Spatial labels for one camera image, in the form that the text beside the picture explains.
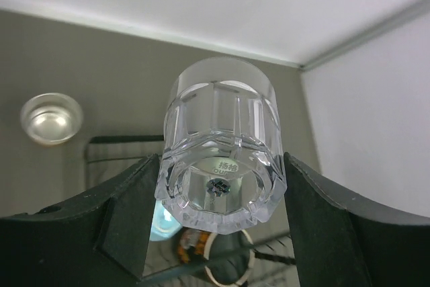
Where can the small steel cup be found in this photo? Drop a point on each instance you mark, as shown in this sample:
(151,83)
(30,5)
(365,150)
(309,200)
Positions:
(51,119)

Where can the light blue ceramic mug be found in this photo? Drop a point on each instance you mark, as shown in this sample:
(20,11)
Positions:
(164,225)

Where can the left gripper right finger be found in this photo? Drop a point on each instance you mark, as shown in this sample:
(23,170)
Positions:
(341,238)

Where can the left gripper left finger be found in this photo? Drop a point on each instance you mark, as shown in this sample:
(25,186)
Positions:
(96,238)

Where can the black wire dish rack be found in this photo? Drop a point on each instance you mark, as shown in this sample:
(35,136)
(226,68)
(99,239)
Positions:
(107,156)

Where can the clear faceted glass tumbler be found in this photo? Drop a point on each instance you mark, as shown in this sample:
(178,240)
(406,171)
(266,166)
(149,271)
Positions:
(222,166)

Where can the red and black skull mug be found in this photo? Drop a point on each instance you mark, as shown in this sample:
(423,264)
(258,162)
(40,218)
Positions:
(227,264)

